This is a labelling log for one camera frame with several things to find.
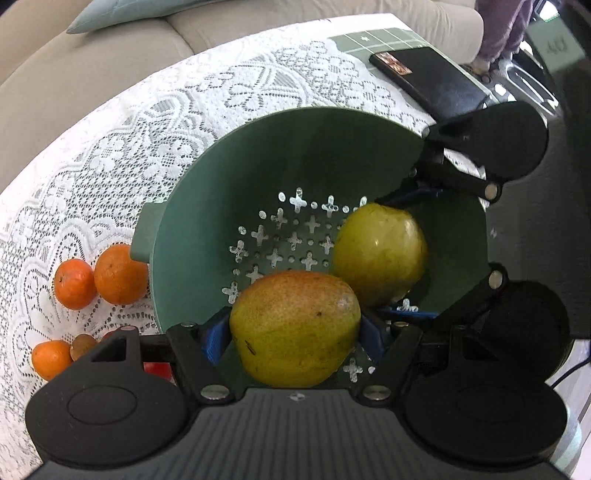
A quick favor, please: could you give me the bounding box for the red tomato front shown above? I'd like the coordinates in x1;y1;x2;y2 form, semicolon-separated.
143;362;174;383

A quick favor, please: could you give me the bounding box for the orange mandarin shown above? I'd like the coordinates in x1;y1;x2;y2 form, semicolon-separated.
53;259;97;310
31;340;72;381
94;244;148;305

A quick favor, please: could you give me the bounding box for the brown kiwi fruit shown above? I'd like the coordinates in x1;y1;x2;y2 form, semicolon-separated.
70;333;97;361

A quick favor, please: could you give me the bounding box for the green plastic colander bowl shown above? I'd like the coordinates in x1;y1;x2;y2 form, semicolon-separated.
129;106;491;398

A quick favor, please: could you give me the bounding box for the black notebook with pen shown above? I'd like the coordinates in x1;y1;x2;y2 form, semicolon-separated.
370;47;490;122

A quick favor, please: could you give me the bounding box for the person in purple robe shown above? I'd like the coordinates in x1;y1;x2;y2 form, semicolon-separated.
471;0;534;75

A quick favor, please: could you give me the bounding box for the white lace tablecloth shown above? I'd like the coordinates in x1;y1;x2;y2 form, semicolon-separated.
1;14;432;479

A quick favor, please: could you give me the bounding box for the beige sofa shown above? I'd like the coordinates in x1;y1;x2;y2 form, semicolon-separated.
1;1;484;187

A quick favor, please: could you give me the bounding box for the light blue pillow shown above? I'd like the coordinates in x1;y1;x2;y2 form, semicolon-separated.
66;0;211;34

